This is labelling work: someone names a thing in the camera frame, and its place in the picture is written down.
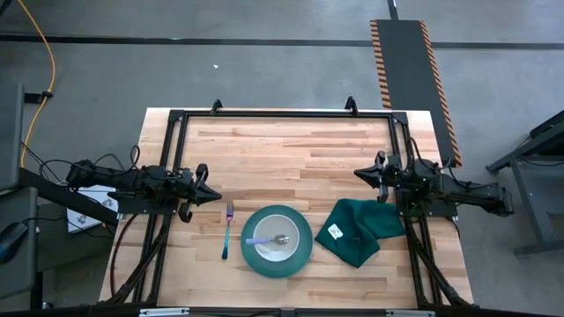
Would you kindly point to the grey desk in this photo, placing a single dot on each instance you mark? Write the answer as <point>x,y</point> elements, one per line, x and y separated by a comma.
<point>20,282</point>
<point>11,132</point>

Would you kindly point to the grey metal cart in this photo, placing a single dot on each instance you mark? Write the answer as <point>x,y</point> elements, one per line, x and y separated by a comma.
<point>529,193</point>

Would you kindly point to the dark green cloth napkin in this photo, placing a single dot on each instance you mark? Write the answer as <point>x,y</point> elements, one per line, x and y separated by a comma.
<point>361,229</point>

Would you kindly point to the iridescent blue purple fork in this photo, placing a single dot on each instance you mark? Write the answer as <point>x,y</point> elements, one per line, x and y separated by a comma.
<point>227,238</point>

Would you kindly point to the black aluminium rig frame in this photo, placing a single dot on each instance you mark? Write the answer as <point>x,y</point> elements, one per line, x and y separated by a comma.
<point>286,114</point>

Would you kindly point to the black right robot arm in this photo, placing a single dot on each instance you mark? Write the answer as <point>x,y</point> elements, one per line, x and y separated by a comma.
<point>462,189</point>

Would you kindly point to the white ribbed ceramic bowl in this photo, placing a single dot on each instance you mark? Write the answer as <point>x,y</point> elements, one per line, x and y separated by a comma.
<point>273,224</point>

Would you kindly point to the teal green ceramic plate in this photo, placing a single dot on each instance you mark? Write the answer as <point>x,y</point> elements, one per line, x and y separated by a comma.
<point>275,269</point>

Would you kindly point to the black computer mouse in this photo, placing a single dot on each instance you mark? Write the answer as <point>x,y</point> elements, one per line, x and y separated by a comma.
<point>11,242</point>

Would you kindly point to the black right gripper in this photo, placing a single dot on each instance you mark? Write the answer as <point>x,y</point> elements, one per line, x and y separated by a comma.
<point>390,176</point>

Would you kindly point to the black metal beam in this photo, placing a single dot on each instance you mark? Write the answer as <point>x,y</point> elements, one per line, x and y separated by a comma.
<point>57,196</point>

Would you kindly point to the white printed paper sheet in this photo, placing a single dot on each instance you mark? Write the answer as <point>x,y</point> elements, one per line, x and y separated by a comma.
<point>83,222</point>

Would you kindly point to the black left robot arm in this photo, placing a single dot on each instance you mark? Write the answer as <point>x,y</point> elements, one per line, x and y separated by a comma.
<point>132,178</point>

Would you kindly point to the silver metal bracket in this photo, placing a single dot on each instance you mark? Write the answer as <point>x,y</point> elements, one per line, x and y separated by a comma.
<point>163,312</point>
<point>410,313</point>

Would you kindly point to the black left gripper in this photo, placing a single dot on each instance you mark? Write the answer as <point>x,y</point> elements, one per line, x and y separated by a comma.
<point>191,189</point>

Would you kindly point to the black mat orange striped edges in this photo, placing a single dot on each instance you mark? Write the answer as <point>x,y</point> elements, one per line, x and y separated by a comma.
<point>410,66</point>

